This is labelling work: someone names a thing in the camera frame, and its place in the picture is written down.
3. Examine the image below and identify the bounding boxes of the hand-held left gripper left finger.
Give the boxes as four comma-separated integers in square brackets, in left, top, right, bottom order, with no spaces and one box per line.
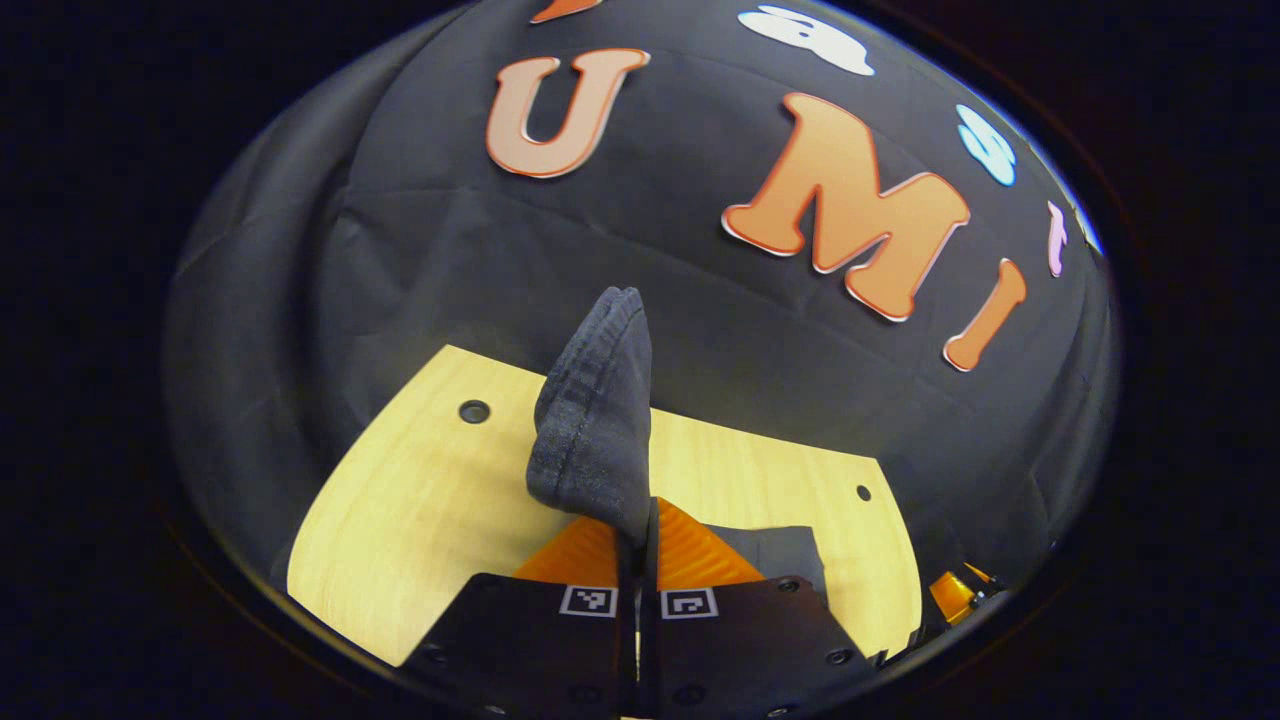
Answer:
[398,513,639,720]

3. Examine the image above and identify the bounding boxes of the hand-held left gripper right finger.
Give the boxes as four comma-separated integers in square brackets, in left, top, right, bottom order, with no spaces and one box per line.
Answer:
[646,496,883,720]

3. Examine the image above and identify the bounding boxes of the dark grey jeans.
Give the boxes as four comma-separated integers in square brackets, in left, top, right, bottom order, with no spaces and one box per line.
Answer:
[526,286,831,601]

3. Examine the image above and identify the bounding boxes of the black backdrop cloth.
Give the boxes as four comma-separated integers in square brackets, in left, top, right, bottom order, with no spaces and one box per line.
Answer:
[160,0,1121,641]

